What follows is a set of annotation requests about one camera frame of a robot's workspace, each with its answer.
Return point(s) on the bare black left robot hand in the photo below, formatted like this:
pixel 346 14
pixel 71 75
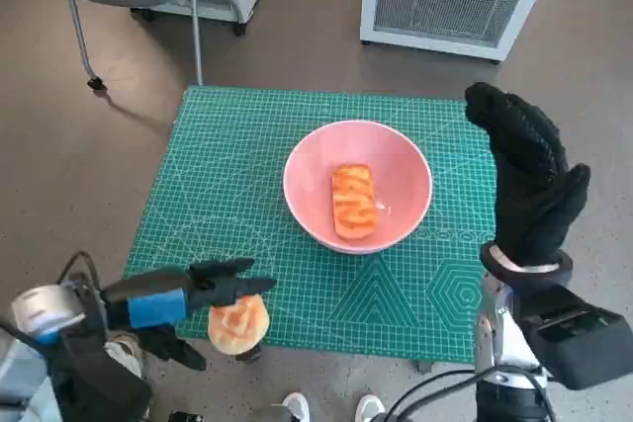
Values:
pixel 158 303

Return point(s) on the green cutting mat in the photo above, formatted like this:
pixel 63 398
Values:
pixel 222 170

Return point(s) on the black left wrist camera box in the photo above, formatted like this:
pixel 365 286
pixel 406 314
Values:
pixel 99 387

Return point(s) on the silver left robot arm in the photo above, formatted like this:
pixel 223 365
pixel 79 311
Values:
pixel 44 308

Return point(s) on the round toy bread bun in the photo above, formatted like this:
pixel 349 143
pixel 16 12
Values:
pixel 237 328

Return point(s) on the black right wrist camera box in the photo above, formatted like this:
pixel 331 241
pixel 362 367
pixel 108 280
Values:
pixel 578 338

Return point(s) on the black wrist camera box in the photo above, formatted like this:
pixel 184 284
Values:
pixel 99 387
pixel 578 338

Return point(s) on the grey metal pole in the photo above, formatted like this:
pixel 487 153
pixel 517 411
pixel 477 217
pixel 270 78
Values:
pixel 195 22

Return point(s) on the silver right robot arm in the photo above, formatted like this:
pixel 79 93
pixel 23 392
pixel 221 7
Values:
pixel 499 333

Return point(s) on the white shoe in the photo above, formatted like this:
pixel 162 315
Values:
pixel 369 408
pixel 297 405

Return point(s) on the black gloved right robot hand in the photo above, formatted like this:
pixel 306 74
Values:
pixel 531 194

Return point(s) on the rectangular toy bread loaf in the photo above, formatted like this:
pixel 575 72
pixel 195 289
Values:
pixel 353 199

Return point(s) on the pink bowl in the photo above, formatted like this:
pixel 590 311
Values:
pixel 311 180

